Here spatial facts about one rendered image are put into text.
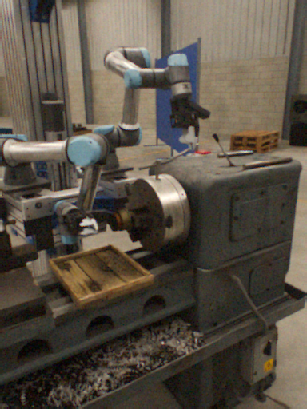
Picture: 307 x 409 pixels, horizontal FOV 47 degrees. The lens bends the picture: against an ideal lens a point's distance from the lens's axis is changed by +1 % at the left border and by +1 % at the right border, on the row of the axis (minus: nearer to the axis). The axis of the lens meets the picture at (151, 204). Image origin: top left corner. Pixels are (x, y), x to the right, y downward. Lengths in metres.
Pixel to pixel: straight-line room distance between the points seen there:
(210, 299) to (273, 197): 0.53
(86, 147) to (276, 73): 10.95
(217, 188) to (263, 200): 0.29
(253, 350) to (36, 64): 1.76
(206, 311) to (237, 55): 11.62
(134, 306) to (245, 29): 11.82
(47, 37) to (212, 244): 1.31
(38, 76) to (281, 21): 10.77
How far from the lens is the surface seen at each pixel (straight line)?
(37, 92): 1.99
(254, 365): 1.96
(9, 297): 1.23
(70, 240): 1.62
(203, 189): 1.38
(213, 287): 1.58
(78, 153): 1.44
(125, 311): 1.42
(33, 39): 2.02
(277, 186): 1.67
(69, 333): 1.36
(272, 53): 12.31
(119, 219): 1.39
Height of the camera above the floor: 1.58
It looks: 18 degrees down
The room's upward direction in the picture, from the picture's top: 1 degrees counter-clockwise
